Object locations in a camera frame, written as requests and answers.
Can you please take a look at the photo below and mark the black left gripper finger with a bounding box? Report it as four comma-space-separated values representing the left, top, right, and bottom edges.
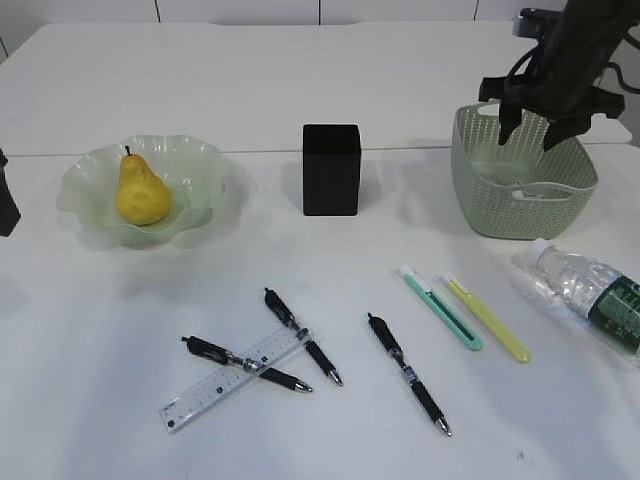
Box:
0, 150, 21, 237

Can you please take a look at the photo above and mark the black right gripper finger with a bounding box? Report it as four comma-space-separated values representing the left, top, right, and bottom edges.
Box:
498, 98, 523, 145
543, 114, 592, 150

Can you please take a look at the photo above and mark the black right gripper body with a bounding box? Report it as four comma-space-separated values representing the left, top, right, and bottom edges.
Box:
478, 49, 625, 120

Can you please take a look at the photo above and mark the yellow pear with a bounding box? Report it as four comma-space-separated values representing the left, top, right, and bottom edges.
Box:
115, 145, 173, 226

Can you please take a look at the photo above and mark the clear water bottle green label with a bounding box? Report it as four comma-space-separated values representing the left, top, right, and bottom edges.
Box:
508, 238, 639, 367

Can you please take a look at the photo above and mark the clear yellow waste packaging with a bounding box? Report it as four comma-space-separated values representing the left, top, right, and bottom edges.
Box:
511, 182, 568, 201

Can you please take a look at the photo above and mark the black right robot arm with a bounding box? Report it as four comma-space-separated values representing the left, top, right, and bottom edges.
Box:
479, 1, 639, 151

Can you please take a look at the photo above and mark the pale green plastic basket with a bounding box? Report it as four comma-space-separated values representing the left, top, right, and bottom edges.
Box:
451, 102, 598, 240

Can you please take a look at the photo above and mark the black square pen holder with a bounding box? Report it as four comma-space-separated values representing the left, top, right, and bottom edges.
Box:
302, 124, 362, 216

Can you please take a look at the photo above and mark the teal utility knife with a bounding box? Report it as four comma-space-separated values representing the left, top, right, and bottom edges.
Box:
398, 265, 484, 351

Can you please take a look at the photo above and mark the pale green wavy glass plate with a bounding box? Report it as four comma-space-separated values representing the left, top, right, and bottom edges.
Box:
56, 135, 257, 249

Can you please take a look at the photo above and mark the yellow utility knife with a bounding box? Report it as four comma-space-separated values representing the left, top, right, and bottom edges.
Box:
439, 274, 532, 364

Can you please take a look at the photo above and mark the black pen left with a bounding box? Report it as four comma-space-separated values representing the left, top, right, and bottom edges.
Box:
181, 336, 313, 393

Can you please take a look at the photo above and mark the black pen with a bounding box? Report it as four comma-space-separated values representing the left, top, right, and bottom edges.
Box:
181, 336, 313, 393
264, 288, 343, 387
367, 313, 453, 438

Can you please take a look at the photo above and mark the black pen right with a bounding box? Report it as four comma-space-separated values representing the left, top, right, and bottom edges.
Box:
367, 313, 453, 438

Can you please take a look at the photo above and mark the clear plastic ruler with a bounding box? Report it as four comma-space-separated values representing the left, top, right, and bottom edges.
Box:
159, 327, 303, 433

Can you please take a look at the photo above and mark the black pen middle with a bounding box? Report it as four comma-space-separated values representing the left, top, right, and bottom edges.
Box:
264, 288, 343, 387

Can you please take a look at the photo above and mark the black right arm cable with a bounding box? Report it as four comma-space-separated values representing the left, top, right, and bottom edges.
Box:
504, 14, 640, 96

